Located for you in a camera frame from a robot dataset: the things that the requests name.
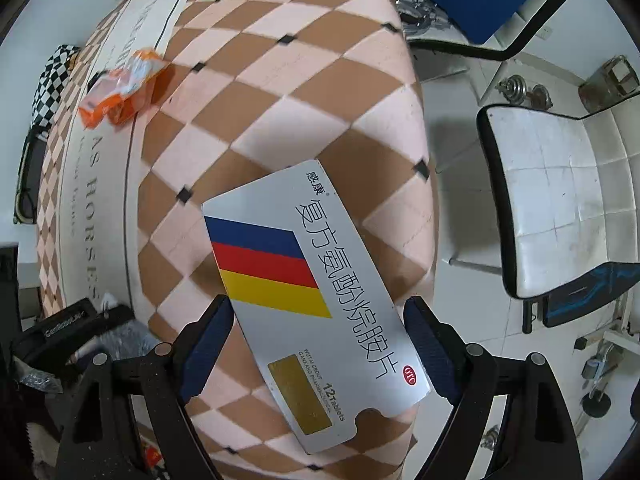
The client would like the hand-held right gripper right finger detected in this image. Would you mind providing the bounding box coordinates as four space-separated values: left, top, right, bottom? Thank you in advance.
402 296 585 480

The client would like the white padded chair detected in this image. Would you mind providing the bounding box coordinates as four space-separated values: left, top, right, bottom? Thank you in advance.
475 102 640 301

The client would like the black blue patterned object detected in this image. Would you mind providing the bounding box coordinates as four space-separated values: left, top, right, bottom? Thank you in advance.
542 262 640 328

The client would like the blue folding chair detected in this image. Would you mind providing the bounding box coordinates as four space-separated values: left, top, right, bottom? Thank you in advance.
400 0 588 61

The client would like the black white checkered cloth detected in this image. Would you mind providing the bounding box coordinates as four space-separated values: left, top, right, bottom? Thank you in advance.
31 45 82 133

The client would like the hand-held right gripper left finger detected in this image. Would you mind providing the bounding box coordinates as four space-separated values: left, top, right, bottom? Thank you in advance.
56 294 236 480

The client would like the brown square object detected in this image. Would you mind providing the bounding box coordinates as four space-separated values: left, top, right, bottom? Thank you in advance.
579 57 640 113

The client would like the orange plastic wrapper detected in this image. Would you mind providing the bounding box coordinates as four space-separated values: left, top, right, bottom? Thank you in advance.
79 47 168 128

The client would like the chrome dumbbell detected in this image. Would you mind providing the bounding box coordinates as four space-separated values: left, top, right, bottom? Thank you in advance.
480 425 503 461
495 75 553 111
395 0 441 36

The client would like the silver blister pack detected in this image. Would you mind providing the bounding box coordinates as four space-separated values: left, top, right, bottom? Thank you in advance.
97 320 161 361

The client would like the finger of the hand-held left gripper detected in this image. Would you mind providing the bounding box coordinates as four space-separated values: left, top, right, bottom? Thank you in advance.
15 297 136 356
12 355 93 396

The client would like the checkered tablecloth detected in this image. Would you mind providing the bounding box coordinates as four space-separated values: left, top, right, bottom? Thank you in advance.
35 0 441 480

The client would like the striped white medicine box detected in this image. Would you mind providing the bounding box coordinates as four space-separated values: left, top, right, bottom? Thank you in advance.
201 159 433 456

